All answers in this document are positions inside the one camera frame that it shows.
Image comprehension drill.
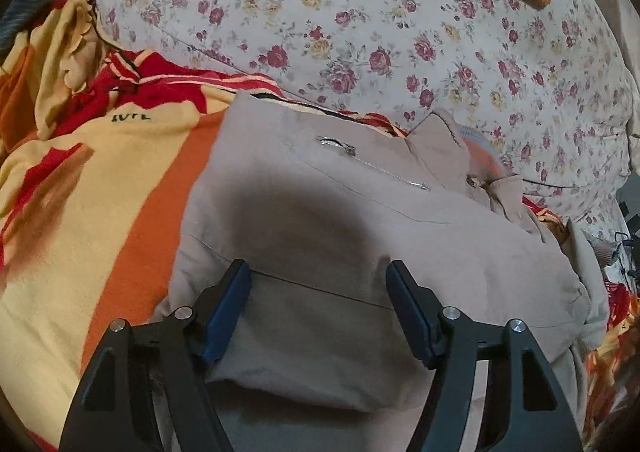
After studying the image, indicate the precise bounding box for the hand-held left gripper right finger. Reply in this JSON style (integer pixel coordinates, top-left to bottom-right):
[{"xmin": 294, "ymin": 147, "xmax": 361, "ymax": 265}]
[{"xmin": 385, "ymin": 260, "xmax": 583, "ymax": 452}]

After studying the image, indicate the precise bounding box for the yellow orange red printed blanket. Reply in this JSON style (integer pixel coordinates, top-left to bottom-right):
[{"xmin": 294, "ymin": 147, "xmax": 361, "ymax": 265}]
[{"xmin": 0, "ymin": 0, "xmax": 640, "ymax": 452}]

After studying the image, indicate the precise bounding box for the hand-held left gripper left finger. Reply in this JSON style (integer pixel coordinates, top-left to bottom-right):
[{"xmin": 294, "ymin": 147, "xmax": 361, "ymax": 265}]
[{"xmin": 59, "ymin": 259, "xmax": 252, "ymax": 452}]

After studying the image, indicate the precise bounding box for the beige zip jacket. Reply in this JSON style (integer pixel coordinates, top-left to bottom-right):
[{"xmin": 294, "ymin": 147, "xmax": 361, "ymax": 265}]
[{"xmin": 150, "ymin": 90, "xmax": 618, "ymax": 452}]

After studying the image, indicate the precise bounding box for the black metal stand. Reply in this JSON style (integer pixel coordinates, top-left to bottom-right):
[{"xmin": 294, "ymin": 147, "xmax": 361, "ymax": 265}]
[{"xmin": 614, "ymin": 202, "xmax": 640, "ymax": 283}]

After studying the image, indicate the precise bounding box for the white floral quilt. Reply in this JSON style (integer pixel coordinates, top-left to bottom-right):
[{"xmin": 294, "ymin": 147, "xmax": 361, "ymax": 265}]
[{"xmin": 65, "ymin": 0, "xmax": 640, "ymax": 233}]

